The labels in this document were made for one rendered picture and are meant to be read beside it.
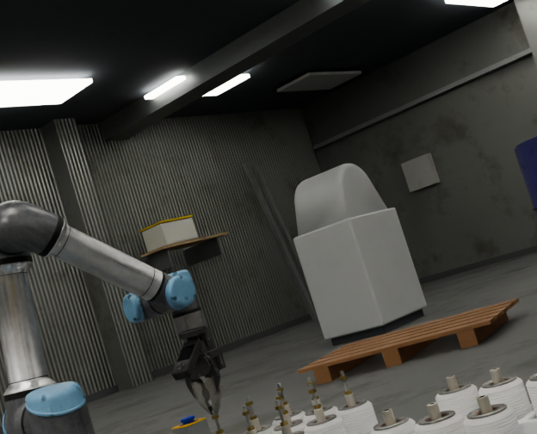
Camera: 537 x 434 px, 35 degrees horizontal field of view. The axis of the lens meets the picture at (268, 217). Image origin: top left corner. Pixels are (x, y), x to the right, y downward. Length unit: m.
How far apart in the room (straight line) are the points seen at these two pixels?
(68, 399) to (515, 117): 10.47
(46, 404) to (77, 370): 8.09
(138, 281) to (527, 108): 10.16
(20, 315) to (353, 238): 4.91
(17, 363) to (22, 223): 0.31
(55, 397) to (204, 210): 9.88
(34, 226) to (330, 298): 5.17
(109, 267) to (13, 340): 0.26
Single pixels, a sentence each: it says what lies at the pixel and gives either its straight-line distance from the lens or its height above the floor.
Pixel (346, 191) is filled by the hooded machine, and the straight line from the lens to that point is 6.84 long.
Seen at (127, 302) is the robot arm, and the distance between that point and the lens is 2.12.
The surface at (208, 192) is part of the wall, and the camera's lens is 11.79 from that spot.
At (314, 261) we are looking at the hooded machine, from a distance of 6.94.
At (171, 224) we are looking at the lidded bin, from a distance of 10.22.
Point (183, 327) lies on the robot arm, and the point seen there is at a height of 0.56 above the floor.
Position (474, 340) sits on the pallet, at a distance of 4.56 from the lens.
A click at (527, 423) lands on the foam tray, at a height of 0.18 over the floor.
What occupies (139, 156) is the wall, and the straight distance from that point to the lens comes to 11.21.
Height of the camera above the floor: 0.59
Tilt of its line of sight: 5 degrees up
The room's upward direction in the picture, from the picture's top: 18 degrees counter-clockwise
